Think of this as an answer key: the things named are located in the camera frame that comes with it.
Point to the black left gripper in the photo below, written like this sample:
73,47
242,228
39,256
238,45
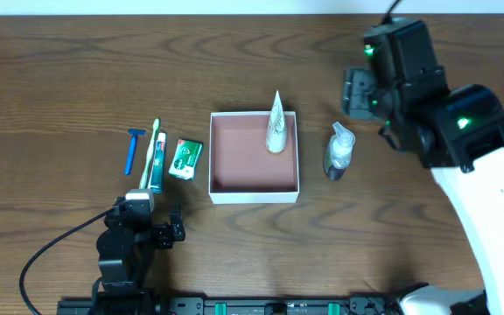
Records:
152,232

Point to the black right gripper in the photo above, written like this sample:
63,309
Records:
359,94

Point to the red green toothpaste tube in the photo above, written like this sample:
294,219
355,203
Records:
158,163

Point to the clear pump soap bottle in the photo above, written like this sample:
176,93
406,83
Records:
338,153

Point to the green white toothbrush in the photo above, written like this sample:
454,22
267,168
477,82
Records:
149,154

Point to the green soap bar packet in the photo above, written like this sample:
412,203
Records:
185,159

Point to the white floral lotion tube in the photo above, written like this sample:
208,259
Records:
276,135

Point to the white box with pink interior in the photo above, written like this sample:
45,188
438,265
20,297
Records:
241,169

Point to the blue disposable razor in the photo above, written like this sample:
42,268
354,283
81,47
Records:
135,134

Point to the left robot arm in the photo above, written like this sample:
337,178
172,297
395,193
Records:
126,252

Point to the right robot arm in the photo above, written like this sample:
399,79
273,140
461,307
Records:
458,135

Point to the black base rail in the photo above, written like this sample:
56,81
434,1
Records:
356,305

